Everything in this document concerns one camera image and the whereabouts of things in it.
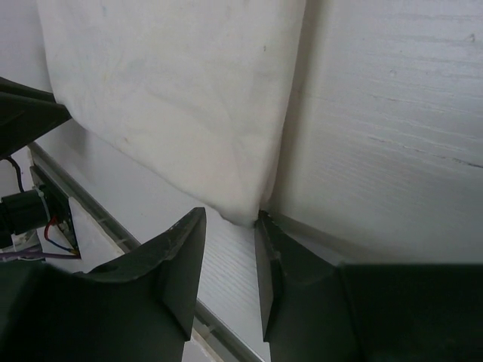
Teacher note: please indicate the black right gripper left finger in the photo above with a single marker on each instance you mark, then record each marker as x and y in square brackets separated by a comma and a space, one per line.
[137, 307]

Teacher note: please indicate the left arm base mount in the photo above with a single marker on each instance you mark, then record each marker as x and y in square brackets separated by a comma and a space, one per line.
[59, 231]

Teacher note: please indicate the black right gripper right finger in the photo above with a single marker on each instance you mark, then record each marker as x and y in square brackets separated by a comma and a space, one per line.
[312, 310]

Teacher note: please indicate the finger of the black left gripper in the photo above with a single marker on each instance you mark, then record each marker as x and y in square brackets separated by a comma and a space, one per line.
[27, 114]

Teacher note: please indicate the white t shirt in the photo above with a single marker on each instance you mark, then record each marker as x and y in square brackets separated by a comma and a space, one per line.
[197, 91]

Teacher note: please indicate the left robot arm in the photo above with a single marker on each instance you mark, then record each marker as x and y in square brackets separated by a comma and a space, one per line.
[21, 212]

